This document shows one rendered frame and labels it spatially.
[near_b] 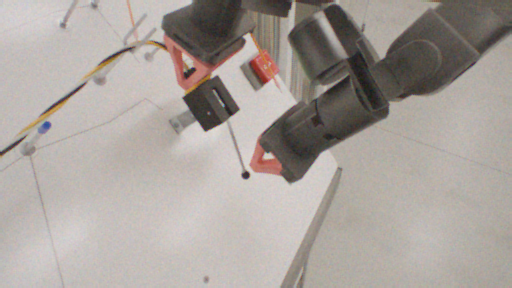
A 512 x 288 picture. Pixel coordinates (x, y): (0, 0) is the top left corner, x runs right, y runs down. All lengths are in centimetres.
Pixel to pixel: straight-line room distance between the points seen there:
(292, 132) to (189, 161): 18
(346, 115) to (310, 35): 9
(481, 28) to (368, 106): 11
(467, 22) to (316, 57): 13
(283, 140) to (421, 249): 149
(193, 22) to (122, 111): 16
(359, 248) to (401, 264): 19
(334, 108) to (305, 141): 5
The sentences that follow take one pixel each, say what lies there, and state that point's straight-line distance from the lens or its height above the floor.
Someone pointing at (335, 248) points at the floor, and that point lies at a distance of 170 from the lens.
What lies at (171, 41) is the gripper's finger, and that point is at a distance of 40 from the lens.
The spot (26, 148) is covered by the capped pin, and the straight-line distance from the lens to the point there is 42.
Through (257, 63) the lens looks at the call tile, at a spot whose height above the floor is 112.
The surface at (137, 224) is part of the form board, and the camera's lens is 45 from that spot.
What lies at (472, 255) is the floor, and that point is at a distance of 191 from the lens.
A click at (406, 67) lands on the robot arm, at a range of 31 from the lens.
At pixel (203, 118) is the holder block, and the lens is 45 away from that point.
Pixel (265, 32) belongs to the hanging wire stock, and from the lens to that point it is 101.
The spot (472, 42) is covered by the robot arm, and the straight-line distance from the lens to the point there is 33.
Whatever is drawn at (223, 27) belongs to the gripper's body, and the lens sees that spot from 37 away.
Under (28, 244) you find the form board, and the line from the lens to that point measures 41.
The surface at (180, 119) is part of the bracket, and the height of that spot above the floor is 111.
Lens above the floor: 139
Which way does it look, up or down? 40 degrees down
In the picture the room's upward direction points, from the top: straight up
